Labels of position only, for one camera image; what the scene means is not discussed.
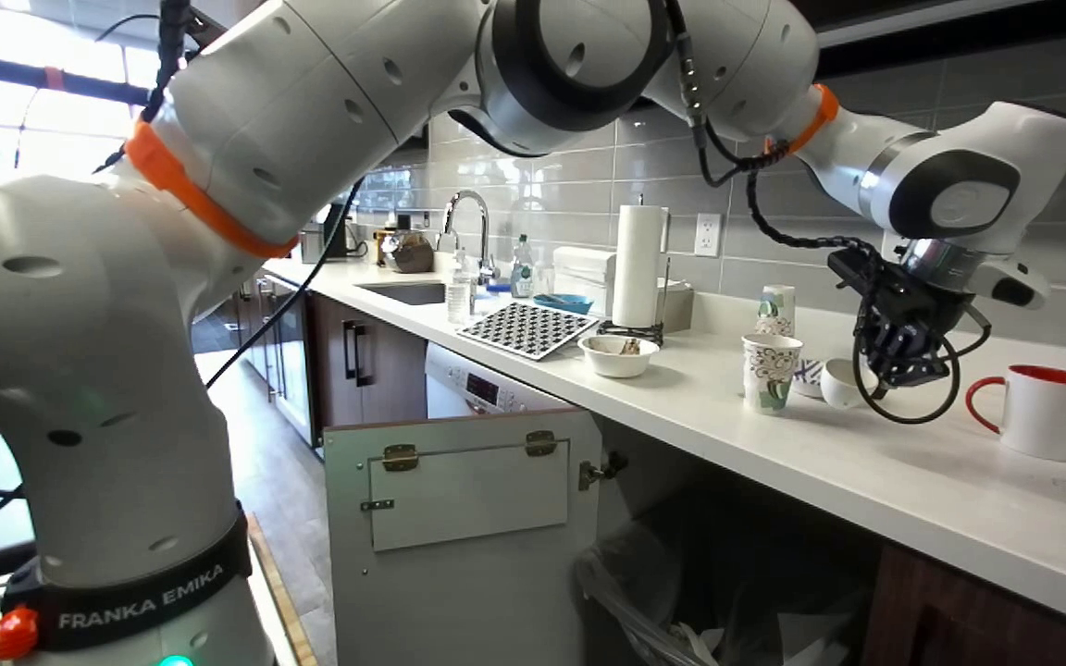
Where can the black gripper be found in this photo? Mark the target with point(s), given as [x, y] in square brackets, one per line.
[904, 310]

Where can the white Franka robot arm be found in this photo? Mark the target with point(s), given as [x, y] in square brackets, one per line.
[90, 310]

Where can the black coffee machine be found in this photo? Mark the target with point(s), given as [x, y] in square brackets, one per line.
[339, 234]

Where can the blue patterned paper plate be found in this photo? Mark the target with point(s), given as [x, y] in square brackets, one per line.
[808, 379]

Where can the metal napkin dispenser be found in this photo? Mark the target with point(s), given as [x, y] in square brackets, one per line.
[676, 304]

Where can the brown wooden base cabinet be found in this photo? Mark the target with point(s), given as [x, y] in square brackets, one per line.
[390, 371]
[964, 616]

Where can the black paper towel holder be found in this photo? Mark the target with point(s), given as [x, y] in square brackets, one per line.
[639, 336]

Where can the trash bin with bag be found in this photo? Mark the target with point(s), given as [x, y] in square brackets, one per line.
[729, 579]

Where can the white bowl with food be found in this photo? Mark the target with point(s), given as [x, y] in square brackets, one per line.
[618, 357]

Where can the white paper towel roll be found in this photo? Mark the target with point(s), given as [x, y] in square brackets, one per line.
[639, 265]

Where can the white napkin stack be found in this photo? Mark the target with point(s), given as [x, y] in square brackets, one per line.
[584, 275]

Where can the dark floating shelf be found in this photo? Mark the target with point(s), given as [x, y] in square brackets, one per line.
[988, 24]

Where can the black white checkerboard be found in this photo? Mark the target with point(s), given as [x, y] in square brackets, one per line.
[528, 332]

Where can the clear glass container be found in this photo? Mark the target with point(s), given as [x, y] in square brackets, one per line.
[523, 270]

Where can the steel dishwasher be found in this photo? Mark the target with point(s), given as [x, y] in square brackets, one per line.
[484, 391]

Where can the chrome faucet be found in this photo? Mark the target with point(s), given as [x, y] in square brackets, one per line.
[484, 223]

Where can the clear plastic water bottle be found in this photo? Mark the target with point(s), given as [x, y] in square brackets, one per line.
[461, 286]

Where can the open cabinet door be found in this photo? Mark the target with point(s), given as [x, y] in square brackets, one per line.
[461, 593]

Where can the kitchen sink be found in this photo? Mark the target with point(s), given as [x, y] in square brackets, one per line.
[408, 292]

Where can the brown glass pot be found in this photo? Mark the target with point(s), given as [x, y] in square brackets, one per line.
[408, 249]

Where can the white wall outlet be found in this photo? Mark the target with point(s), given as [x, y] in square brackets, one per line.
[708, 234]

